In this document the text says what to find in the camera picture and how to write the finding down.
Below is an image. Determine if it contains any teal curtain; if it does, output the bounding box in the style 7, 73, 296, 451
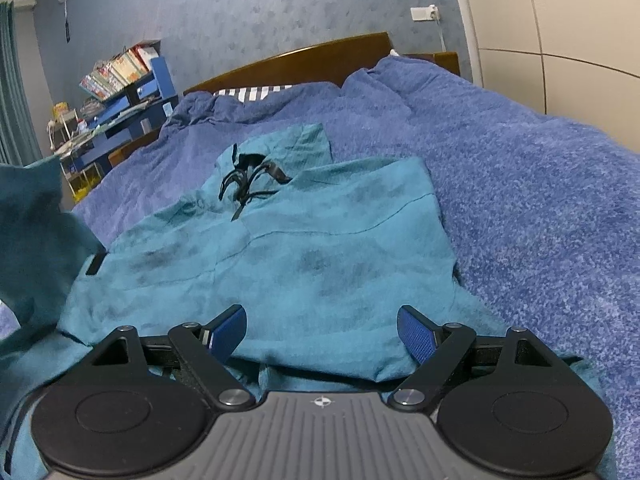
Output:
0, 0, 43, 167

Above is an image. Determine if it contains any wooden headboard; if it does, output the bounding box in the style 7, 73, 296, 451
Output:
109, 31, 461, 168

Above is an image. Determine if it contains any striped pillow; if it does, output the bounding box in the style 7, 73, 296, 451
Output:
212, 84, 296, 105

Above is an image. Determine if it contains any blue bookshelf desk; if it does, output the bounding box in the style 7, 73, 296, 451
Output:
60, 55, 179, 181

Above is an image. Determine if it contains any badminton racket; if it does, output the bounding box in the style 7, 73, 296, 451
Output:
58, 0, 75, 43

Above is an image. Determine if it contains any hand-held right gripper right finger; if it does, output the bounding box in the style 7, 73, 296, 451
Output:
387, 305, 551, 411

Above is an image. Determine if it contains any row of colourful books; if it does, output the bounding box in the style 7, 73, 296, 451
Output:
79, 45, 160, 102

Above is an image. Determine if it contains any blue fleece blanket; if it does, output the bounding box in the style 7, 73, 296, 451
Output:
0, 55, 640, 480

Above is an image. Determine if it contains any white wire rack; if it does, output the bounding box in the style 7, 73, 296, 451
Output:
47, 101, 103, 205

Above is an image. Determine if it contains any white wardrobe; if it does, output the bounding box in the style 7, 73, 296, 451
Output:
445, 0, 640, 156

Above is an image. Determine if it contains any teal hoodie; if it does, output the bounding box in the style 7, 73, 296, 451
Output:
0, 123, 618, 480

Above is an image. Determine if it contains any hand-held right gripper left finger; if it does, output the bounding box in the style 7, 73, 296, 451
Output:
90, 304, 257, 411

